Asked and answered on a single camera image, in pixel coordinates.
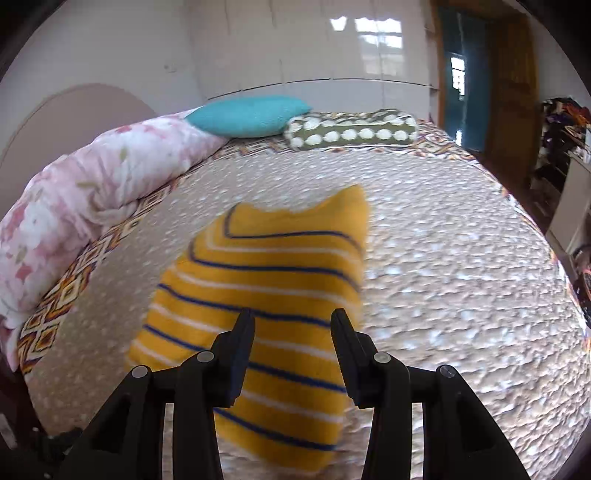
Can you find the teal pillow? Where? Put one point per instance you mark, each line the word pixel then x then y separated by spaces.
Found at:
pixel 249 115

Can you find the wooden door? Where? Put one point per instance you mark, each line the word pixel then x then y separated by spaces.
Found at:
pixel 512 92

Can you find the cluttered shoe rack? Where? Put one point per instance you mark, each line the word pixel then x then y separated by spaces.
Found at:
pixel 558 134

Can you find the yellow striped sweater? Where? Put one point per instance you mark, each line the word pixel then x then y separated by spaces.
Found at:
pixel 277 258

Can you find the bed with beige quilt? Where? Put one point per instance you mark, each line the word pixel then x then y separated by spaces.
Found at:
pixel 461 277

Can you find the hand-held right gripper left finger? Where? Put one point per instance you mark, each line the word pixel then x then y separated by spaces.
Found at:
pixel 240 360

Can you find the pink floral duvet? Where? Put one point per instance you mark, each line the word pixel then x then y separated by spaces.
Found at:
pixel 92 184

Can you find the olive pillow with white pattern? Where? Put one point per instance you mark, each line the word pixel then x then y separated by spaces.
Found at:
pixel 351 131

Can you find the pale curved headboard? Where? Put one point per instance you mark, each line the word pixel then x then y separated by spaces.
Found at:
pixel 69 120

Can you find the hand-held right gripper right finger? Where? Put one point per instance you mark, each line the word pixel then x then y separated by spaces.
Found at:
pixel 348 360

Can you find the white glossy wardrobe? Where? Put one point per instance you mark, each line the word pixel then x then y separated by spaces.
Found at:
pixel 323 46

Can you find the white cabinet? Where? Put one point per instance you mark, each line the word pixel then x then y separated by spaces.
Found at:
pixel 575 203

